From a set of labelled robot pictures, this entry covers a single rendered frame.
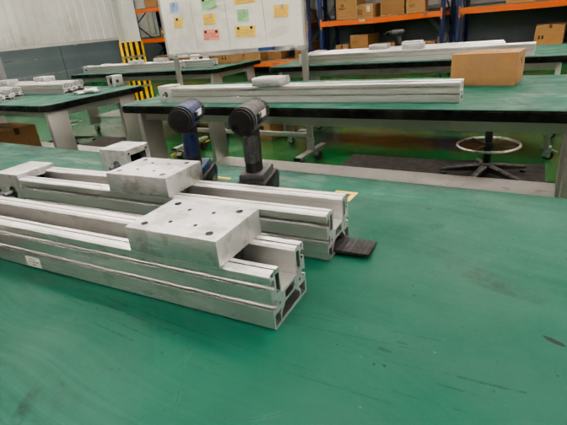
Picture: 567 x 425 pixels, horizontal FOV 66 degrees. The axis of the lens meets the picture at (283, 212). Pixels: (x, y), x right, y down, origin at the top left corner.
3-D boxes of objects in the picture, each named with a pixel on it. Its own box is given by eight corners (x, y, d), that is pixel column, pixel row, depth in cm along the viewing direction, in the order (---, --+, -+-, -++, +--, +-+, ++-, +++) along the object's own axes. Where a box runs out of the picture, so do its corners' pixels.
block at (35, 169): (-2, 211, 111) (-15, 175, 107) (42, 193, 121) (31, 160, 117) (20, 215, 107) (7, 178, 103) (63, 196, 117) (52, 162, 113)
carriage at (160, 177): (113, 202, 91) (105, 172, 89) (149, 185, 100) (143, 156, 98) (172, 211, 84) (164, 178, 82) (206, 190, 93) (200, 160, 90)
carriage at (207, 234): (134, 266, 65) (124, 226, 62) (181, 234, 74) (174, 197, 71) (223, 287, 58) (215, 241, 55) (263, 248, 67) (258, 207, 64)
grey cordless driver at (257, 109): (234, 206, 99) (220, 109, 90) (259, 177, 117) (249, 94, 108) (267, 206, 97) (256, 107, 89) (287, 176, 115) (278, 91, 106)
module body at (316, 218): (29, 211, 109) (18, 179, 105) (63, 196, 117) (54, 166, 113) (328, 261, 73) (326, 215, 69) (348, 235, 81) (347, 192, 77)
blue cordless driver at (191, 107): (178, 198, 107) (160, 109, 98) (197, 172, 125) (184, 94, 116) (208, 196, 106) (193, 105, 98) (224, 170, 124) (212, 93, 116)
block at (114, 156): (100, 184, 124) (91, 151, 120) (130, 171, 133) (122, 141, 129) (126, 186, 119) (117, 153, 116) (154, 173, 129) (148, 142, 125)
